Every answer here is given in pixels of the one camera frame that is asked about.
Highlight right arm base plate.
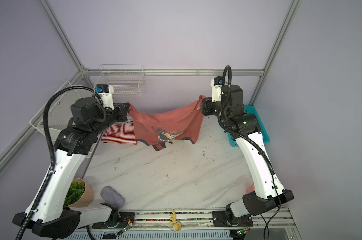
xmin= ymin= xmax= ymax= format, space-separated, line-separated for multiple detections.
xmin=212 ymin=211 xmax=253 ymax=228

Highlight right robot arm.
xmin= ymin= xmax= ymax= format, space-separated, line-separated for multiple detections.
xmin=202 ymin=66 xmax=294 ymax=226

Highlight grey felt pad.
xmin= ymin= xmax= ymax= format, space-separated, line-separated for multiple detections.
xmin=101 ymin=186 xmax=126 ymax=209

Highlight potted green plant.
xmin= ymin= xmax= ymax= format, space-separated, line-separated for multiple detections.
xmin=64 ymin=179 xmax=95 ymax=208

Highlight red white striped folded top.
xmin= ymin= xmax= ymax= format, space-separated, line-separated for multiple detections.
xmin=101 ymin=118 xmax=138 ymax=145

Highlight red tank top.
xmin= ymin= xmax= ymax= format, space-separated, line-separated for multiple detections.
xmin=129 ymin=95 xmax=206 ymax=151

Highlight aluminium front rail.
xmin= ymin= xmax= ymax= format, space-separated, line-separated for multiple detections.
xmin=47 ymin=208 xmax=297 ymax=232

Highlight teal plastic basket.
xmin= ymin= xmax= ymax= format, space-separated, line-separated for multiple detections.
xmin=244 ymin=106 xmax=270 ymax=143

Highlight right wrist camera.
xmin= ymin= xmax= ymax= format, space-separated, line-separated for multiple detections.
xmin=210 ymin=76 xmax=223 ymax=103

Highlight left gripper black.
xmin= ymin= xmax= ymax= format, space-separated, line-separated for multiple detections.
xmin=88 ymin=102 xmax=129 ymax=138

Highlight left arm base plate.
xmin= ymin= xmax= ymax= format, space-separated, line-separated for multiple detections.
xmin=92 ymin=212 xmax=136 ymax=229

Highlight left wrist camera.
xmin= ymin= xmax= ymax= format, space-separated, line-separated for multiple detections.
xmin=95 ymin=84 xmax=115 ymax=110

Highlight white wire wall basket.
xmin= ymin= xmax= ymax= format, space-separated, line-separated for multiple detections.
xmin=94 ymin=65 xmax=146 ymax=97

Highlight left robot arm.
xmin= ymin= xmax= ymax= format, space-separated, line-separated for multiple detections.
xmin=13 ymin=84 xmax=130 ymax=240

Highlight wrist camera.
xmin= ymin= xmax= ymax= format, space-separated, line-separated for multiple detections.
xmin=95 ymin=84 xmax=115 ymax=110
xmin=210 ymin=76 xmax=223 ymax=103

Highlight pink watering can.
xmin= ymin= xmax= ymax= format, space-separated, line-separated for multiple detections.
xmin=246 ymin=183 xmax=255 ymax=194

